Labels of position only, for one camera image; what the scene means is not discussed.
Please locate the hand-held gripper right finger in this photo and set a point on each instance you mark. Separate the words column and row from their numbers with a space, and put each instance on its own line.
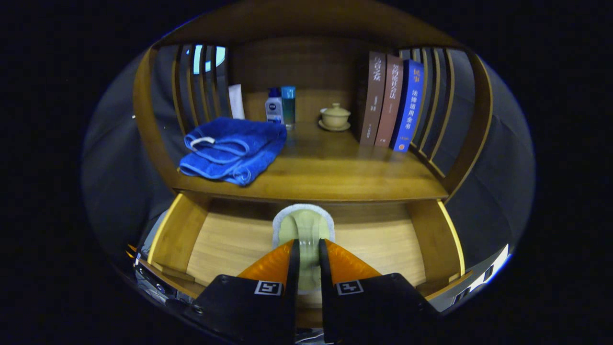
column 373, row 311

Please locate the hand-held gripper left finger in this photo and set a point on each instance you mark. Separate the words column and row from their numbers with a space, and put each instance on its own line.
column 239, row 311

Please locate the wooden drawer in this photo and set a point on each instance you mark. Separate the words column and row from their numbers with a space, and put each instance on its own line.
column 230, row 244

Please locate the wooden countertop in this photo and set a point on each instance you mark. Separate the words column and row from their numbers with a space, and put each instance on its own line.
column 335, row 172

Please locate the wooden cabinet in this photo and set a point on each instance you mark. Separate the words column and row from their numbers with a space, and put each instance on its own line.
column 297, row 62

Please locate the blue towel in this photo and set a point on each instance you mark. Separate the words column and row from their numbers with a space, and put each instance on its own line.
column 239, row 148

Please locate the beige saucer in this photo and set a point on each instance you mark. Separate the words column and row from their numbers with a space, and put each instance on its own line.
column 334, row 128

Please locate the beige lidded teacup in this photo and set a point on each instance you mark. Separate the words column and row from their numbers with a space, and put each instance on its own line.
column 335, row 116

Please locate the white bottle with blue cap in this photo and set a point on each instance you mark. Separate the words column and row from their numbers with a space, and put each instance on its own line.
column 274, row 108

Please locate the blue book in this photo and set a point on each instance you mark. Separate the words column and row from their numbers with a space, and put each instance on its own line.
column 409, row 108

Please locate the reddish brown book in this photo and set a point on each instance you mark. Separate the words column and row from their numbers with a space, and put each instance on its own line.
column 390, row 103

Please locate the teal bottle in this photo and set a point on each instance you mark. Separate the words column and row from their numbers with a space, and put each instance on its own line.
column 288, row 108

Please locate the white tube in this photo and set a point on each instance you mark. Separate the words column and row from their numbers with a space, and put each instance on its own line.
column 236, row 101

